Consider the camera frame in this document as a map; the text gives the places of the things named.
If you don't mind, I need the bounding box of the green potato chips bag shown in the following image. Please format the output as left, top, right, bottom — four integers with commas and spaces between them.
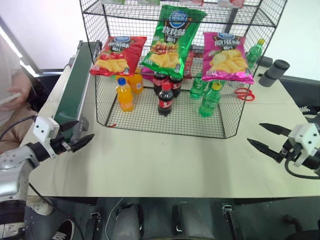
140, 4, 208, 80

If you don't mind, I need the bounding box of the grey cylinder device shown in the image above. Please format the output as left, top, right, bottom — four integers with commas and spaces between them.
257, 59, 291, 88

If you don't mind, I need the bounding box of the pink potato chips bag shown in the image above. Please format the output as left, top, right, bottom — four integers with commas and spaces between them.
200, 31, 255, 85

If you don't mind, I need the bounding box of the red rubber ring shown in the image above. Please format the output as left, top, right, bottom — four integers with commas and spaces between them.
236, 91, 257, 102
234, 87, 253, 97

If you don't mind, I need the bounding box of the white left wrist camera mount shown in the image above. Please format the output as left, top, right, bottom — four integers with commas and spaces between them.
33, 116, 61, 160

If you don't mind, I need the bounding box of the green soda bottle yellow cap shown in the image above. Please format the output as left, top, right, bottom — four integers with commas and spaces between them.
189, 72, 210, 100
198, 81, 224, 119
245, 38, 266, 71

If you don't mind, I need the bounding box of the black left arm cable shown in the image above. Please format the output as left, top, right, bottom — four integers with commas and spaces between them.
0, 115, 39, 141

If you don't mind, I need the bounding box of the cola bottle red cap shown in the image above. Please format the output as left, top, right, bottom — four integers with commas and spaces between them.
152, 70, 170, 96
169, 74, 183, 99
156, 83, 175, 118

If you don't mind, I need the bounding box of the orange soda bottle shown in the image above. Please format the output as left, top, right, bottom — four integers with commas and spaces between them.
115, 77, 135, 114
128, 72, 145, 95

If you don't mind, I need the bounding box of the dark grey box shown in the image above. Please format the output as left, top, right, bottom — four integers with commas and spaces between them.
259, 55, 274, 68

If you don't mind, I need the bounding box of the red potato chips bag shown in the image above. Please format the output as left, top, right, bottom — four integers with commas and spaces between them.
89, 35, 148, 77

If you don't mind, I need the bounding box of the black sneaker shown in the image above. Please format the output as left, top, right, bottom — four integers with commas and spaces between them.
50, 219, 76, 240

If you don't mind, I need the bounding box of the green conveyor belt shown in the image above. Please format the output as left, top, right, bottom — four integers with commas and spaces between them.
53, 39, 102, 146

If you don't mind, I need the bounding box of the white sneaker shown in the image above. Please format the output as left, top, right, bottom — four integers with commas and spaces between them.
25, 195, 55, 216

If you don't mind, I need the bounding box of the red snack pack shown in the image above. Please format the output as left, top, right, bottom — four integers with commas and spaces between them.
183, 49, 205, 79

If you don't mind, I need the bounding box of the thin white cable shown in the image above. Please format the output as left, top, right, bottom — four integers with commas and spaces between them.
104, 197, 125, 240

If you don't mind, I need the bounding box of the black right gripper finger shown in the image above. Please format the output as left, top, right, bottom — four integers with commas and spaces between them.
258, 122, 292, 138
246, 138, 285, 161

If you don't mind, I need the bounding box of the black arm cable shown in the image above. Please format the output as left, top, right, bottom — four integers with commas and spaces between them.
0, 115, 39, 141
284, 149, 320, 180

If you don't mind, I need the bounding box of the white phone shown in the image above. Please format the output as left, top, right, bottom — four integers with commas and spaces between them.
0, 92, 22, 106

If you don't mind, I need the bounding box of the black wire mesh rack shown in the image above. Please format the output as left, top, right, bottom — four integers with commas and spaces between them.
79, 0, 288, 140

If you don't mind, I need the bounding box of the dark grey rounded shape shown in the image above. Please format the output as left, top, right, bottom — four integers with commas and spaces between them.
113, 202, 144, 240
171, 201, 214, 240

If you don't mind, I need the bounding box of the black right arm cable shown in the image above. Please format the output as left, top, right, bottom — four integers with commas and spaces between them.
284, 149, 320, 180

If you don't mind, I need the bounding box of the black table bracket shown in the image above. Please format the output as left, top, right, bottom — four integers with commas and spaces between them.
90, 211, 103, 232
220, 203, 234, 224

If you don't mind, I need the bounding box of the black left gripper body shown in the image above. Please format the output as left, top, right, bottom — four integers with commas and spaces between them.
49, 136, 74, 156

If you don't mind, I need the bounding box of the person in white shirt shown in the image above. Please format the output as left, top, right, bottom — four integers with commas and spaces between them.
0, 31, 39, 154

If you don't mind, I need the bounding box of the person's bare hand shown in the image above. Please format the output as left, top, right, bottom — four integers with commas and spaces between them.
6, 79, 33, 104

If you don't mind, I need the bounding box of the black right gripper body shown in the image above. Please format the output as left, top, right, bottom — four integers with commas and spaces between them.
275, 138, 301, 164

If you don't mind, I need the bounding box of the pink snack pack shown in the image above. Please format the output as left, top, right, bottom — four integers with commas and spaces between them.
217, 0, 245, 9
179, 0, 204, 7

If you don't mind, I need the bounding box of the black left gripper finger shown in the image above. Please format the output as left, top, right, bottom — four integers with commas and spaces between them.
59, 120, 80, 133
69, 133, 96, 153

